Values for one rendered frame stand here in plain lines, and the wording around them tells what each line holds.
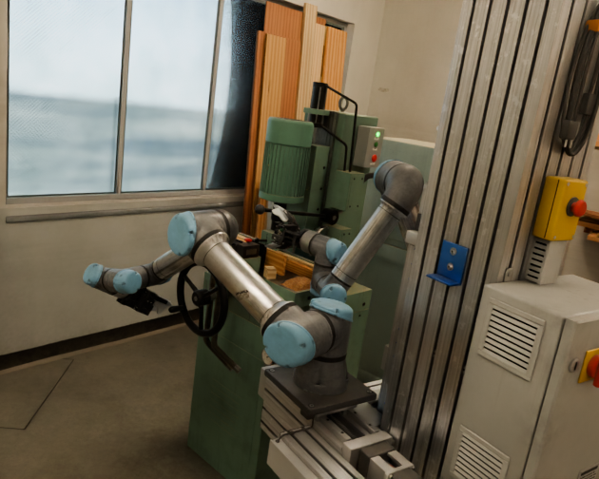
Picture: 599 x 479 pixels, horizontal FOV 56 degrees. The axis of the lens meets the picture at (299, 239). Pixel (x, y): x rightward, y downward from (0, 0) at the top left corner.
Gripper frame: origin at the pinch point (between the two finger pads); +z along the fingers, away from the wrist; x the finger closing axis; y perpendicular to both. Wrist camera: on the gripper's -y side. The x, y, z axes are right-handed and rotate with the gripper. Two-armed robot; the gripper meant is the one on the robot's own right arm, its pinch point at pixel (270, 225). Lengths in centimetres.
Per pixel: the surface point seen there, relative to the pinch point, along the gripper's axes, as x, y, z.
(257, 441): 83, -6, -9
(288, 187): -13.3, -11.1, 5.3
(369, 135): -38, -41, -4
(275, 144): -27.8, -5.9, 11.1
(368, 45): -110, -223, 151
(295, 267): 16.3, -16.5, -1.2
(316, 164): -23.0, -24.1, 5.6
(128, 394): 111, -9, 84
